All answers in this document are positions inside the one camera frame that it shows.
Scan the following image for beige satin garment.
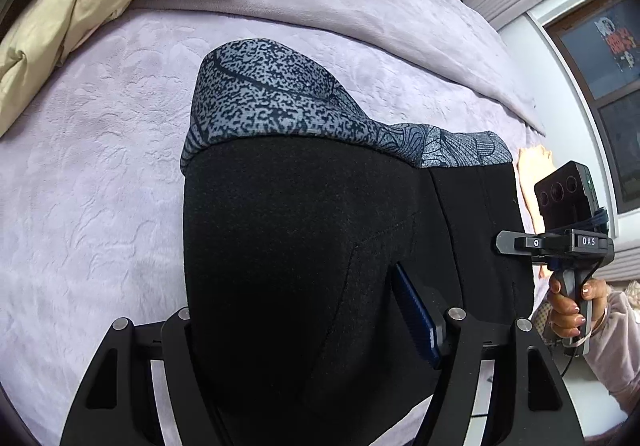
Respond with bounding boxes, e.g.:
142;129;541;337
0;0;281;139

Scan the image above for black cable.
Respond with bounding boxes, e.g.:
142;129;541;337
557;355;587;379

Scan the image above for black pants with patterned waistband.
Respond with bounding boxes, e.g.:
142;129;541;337
179;38;536;446

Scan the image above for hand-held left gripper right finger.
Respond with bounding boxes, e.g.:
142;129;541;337
392;262;586;446

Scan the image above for peach cloth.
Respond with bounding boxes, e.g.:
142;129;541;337
517;145;553;232

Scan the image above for lilac plush blanket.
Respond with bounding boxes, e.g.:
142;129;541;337
0;0;546;446

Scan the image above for dark framed window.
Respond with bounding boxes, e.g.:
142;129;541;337
544;0;640;214

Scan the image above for person's right forearm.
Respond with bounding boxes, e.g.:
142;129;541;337
582;288;640;427

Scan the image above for window sticker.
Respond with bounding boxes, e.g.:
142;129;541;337
594;15;640;73

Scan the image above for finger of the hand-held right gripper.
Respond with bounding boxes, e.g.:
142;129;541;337
495;230;573;257

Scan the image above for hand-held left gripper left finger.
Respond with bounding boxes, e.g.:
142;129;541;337
60;307;223;446

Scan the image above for person's right hand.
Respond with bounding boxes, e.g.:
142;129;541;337
547;274;608;348

